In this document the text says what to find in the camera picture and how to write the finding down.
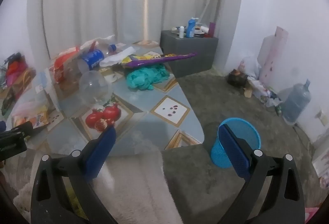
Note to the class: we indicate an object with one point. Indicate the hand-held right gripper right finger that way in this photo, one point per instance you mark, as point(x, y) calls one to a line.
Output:
point(236, 152)

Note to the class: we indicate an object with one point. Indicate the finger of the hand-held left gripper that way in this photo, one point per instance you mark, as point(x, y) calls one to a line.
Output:
point(19, 130)

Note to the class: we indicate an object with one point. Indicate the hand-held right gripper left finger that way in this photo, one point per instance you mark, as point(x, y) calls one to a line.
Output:
point(102, 152)

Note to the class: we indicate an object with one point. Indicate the blue mesh bin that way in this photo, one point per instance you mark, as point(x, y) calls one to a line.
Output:
point(218, 154)

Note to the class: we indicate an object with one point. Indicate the clear bottle with blue label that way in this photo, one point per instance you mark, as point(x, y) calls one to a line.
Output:
point(93, 58)

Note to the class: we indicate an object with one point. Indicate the white tissue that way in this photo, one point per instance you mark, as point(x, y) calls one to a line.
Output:
point(115, 58)

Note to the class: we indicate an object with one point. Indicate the purple yellow snack bag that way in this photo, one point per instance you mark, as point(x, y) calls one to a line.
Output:
point(154, 59)

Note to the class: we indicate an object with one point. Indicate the orange snack packet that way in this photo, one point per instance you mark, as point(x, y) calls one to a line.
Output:
point(33, 118)

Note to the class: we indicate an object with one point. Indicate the white fuzzy blanket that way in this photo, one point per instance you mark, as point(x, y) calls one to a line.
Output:
point(141, 188)

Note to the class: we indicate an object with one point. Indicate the red patterned bag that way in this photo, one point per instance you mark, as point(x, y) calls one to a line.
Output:
point(15, 72)

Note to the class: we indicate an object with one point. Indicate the clear round plastic bottle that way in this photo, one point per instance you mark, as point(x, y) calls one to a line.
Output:
point(95, 88)

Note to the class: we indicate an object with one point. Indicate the floral cloth pile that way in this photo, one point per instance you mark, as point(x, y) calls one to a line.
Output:
point(259, 85)

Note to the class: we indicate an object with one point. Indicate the dark bag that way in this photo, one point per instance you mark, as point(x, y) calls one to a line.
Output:
point(236, 79)

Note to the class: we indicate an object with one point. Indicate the blue water jug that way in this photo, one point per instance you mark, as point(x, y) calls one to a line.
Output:
point(295, 103)

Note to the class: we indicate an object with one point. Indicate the red snack packet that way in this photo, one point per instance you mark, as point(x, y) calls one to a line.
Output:
point(61, 62)

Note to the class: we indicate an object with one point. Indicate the teal plastic bag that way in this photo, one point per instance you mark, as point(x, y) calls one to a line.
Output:
point(145, 77)

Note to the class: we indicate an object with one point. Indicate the grey cabinet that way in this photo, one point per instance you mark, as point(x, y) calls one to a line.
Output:
point(195, 67)

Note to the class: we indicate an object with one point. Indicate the pink white board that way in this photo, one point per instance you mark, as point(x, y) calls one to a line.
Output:
point(272, 59)

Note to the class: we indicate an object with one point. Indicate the clear plastic wrapper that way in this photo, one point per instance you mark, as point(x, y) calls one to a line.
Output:
point(100, 43)

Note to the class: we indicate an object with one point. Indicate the magenta cup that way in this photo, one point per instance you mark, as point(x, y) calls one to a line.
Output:
point(212, 30)

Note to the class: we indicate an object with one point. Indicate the white tube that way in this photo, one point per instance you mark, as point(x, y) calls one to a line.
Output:
point(203, 29)

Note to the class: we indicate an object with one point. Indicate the blue plastic bottle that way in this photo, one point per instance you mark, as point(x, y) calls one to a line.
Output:
point(191, 29)

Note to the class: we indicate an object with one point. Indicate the small white bottle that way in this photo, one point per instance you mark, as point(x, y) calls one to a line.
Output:
point(182, 32)

